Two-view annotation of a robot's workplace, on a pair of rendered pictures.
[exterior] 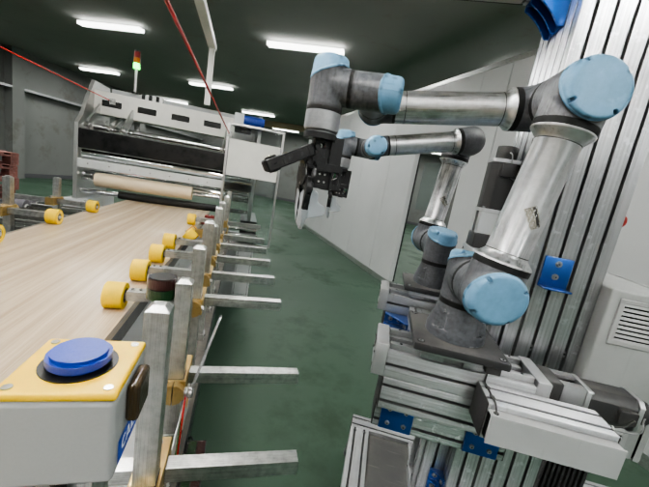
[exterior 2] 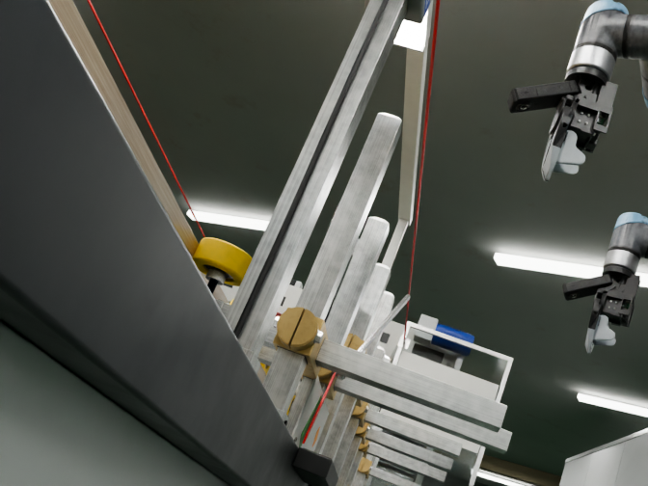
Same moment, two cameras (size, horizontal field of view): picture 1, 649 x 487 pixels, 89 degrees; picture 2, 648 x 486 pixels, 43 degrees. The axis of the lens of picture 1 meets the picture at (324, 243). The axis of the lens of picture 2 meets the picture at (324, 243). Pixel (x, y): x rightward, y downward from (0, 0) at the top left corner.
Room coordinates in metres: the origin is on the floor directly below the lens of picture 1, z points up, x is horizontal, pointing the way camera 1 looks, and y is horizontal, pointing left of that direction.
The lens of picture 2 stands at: (-0.43, -0.22, 0.58)
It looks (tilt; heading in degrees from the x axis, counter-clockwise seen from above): 20 degrees up; 27
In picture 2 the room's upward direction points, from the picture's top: 23 degrees clockwise
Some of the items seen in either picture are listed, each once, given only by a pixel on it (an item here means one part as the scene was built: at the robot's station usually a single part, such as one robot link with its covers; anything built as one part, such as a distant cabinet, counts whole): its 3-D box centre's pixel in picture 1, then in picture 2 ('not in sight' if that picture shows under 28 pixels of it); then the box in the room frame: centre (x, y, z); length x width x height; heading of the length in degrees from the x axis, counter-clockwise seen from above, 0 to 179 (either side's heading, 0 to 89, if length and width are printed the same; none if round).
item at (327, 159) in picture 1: (319, 162); (581, 109); (0.75, 0.04, 1.41); 0.09 x 0.08 x 0.12; 110
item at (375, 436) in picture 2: (219, 244); (364, 431); (1.71, 0.55, 0.95); 0.50 x 0.04 x 0.04; 105
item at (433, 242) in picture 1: (439, 243); not in sight; (1.33, -0.46, 1.20); 0.13 x 0.12 x 0.14; 6
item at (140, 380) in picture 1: (138, 391); not in sight; (0.22, 0.12, 1.20); 0.03 x 0.01 x 0.03; 15
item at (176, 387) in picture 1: (176, 378); (320, 370); (0.73, 0.30, 0.85); 0.14 x 0.06 x 0.05; 15
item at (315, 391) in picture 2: (181, 427); (311, 427); (0.68, 0.26, 0.75); 0.26 x 0.01 x 0.10; 15
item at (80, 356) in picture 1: (79, 359); not in sight; (0.21, 0.16, 1.22); 0.04 x 0.04 x 0.02
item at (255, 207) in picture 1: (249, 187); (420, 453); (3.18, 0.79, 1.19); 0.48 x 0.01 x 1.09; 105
